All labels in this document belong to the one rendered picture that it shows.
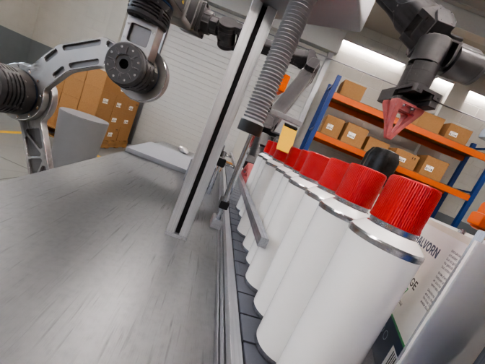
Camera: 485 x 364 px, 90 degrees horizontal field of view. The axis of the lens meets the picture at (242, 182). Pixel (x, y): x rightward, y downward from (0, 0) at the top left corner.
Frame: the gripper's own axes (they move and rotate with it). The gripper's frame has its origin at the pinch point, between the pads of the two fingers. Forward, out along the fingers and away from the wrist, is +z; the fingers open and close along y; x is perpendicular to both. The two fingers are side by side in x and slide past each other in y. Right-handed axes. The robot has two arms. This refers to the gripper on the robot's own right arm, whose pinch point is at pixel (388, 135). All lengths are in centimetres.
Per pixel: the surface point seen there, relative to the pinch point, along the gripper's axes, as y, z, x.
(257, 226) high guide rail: -18.1, 22.1, 24.4
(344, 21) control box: -9.5, -10.2, 21.7
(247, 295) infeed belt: -21.7, 30.2, 23.1
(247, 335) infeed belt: -28.3, 30.2, 23.9
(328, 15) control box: -8.7, -10.3, 24.2
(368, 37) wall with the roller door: 418, -233, -164
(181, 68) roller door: 477, -63, 139
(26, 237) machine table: -16, 35, 53
